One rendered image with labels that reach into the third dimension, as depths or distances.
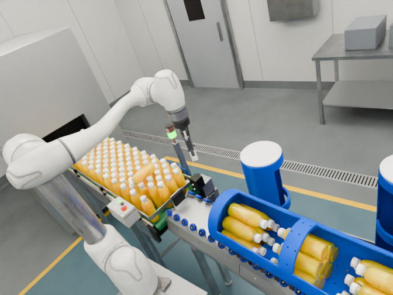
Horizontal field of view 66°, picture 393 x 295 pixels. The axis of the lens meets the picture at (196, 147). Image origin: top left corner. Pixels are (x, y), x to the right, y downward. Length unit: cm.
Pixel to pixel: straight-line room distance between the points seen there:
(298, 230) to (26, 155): 102
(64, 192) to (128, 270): 40
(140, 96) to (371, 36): 282
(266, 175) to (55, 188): 128
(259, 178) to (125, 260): 107
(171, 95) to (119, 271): 73
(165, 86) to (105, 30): 551
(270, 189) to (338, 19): 293
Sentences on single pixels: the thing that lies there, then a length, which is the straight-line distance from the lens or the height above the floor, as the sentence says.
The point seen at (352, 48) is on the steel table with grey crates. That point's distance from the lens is 377.
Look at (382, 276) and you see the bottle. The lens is 128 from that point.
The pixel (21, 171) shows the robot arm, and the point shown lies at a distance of 104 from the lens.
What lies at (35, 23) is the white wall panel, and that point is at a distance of 605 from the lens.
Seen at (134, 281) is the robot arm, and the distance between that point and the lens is 134.
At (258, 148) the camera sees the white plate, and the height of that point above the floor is 104.
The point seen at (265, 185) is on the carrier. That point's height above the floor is 87.
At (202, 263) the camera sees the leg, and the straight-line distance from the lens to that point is 227.
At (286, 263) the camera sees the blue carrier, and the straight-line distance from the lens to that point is 132.
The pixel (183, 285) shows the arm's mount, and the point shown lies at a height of 108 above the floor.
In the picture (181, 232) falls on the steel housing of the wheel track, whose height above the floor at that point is 87.
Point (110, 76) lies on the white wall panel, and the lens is 664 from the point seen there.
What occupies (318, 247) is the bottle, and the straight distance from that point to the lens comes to 133.
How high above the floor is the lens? 226
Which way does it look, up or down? 32 degrees down
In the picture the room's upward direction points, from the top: 20 degrees counter-clockwise
